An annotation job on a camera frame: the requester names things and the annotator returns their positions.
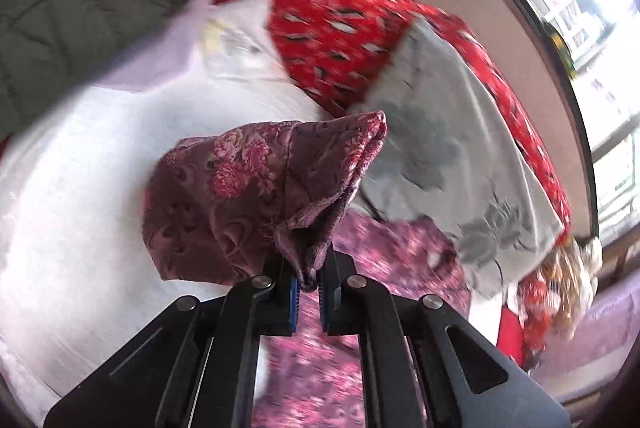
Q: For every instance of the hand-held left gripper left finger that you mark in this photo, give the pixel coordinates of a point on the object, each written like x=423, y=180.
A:
x=293, y=304

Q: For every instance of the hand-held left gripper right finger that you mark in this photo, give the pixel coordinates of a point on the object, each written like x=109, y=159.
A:
x=325, y=304

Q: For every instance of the purple floral garment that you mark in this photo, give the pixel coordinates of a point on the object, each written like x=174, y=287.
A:
x=225, y=188

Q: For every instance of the red cushion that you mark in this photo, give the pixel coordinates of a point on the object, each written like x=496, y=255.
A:
x=510, y=333

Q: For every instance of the grey floral pillow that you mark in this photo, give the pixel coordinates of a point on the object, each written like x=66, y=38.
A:
x=450, y=133

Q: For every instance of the white quilted bed cover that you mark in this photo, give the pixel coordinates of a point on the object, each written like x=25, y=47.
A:
x=75, y=218

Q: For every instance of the plastic bag of stuffed toys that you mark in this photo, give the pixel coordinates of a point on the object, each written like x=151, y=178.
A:
x=565, y=288

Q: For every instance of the clear plastic packet with paper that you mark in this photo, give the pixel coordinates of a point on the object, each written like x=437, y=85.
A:
x=240, y=43

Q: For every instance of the lilac translucent plastic sheet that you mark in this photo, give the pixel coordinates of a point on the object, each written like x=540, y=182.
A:
x=150, y=58

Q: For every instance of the red patterned blanket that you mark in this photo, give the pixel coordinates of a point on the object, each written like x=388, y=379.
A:
x=325, y=18

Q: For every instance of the dark green quilted jacket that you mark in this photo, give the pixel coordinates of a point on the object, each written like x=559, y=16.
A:
x=75, y=18

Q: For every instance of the window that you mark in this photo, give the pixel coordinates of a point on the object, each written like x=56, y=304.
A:
x=605, y=58

